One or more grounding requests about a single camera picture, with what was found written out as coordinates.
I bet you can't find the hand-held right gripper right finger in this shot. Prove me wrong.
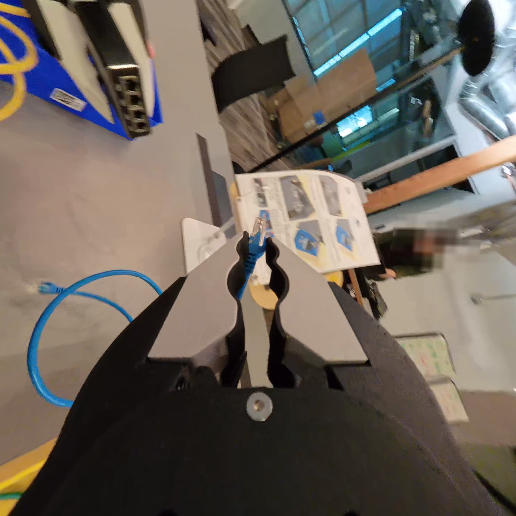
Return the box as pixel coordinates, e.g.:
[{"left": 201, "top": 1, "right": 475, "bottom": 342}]
[{"left": 265, "top": 237, "right": 370, "bottom": 388}]

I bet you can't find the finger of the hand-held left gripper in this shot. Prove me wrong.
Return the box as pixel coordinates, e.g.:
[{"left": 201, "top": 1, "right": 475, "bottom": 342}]
[
  {"left": 107, "top": 1, "right": 156, "bottom": 118},
  {"left": 37, "top": 0, "right": 115, "bottom": 124}
]

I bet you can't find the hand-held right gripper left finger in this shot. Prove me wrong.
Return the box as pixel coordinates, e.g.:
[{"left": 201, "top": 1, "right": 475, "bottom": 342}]
[{"left": 147, "top": 232, "right": 250, "bottom": 387}]

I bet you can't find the black ethernet splitter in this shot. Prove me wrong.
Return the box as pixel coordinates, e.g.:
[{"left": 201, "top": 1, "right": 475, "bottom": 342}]
[{"left": 74, "top": 0, "right": 152, "bottom": 139}]

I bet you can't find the blue plastic bin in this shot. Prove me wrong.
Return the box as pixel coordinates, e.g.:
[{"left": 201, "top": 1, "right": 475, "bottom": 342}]
[{"left": 0, "top": 0, "right": 164, "bottom": 141}]

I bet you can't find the yellow ethernet cable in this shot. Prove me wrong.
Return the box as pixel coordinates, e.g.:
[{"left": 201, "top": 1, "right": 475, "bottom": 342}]
[{"left": 0, "top": 4, "right": 39, "bottom": 121}]

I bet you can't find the blue ethernet cable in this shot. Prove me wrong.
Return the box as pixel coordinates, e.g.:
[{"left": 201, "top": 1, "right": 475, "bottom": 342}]
[{"left": 27, "top": 218, "right": 268, "bottom": 408}]

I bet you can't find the yellow plastic bin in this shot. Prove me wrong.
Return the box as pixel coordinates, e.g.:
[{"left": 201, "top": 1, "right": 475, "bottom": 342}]
[{"left": 0, "top": 437, "right": 57, "bottom": 504}]

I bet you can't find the wooden display board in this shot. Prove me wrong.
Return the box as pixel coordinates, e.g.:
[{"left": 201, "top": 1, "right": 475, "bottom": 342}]
[{"left": 229, "top": 173, "right": 367, "bottom": 311}]

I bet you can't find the white stand base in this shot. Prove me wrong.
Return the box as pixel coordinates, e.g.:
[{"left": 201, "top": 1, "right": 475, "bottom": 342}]
[{"left": 181, "top": 218, "right": 228, "bottom": 275}]

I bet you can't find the printed instruction sheet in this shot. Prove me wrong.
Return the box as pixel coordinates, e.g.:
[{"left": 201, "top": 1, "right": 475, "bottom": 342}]
[{"left": 235, "top": 169, "right": 381, "bottom": 275}]

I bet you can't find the large whiteboard green writing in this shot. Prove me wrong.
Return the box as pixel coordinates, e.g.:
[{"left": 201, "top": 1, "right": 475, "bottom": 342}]
[{"left": 397, "top": 332, "right": 456, "bottom": 379}]

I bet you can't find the black chair backrest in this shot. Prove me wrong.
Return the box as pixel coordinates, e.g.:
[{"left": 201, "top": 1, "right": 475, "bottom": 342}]
[{"left": 211, "top": 35, "right": 297, "bottom": 113}]

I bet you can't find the small whiteboard red writing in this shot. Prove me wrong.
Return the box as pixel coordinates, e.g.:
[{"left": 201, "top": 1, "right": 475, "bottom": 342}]
[{"left": 431, "top": 379, "right": 470, "bottom": 424}]

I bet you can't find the cardboard box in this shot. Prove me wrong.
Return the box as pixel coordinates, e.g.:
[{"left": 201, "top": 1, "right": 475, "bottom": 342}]
[{"left": 258, "top": 48, "right": 377, "bottom": 144}]

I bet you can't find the wooden post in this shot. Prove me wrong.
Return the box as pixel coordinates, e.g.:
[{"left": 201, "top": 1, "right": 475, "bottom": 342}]
[{"left": 363, "top": 135, "right": 516, "bottom": 214}]

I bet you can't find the silver air duct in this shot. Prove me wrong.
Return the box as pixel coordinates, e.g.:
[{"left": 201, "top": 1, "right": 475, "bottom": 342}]
[{"left": 460, "top": 0, "right": 516, "bottom": 138}]

